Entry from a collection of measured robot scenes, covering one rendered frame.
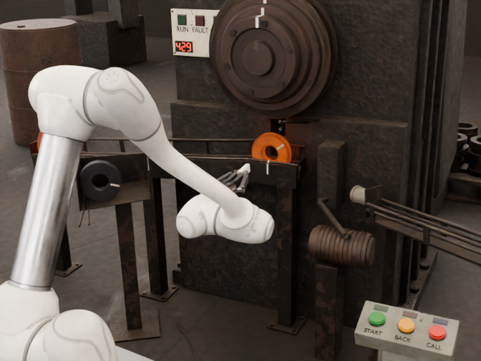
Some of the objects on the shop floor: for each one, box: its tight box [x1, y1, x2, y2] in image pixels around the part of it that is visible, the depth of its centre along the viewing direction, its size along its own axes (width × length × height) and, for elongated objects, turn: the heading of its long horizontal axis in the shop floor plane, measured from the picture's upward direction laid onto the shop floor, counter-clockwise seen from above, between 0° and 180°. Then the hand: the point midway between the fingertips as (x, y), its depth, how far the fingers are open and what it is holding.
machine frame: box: [170, 0, 452, 329], centre depth 280 cm, size 73×108×176 cm
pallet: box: [444, 122, 481, 206], centre depth 424 cm, size 120×82×44 cm
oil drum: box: [0, 19, 83, 148], centre depth 505 cm, size 59×59×89 cm
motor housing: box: [308, 224, 375, 361], centre depth 241 cm, size 13×22×54 cm, turn 68°
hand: (243, 171), depth 228 cm, fingers closed
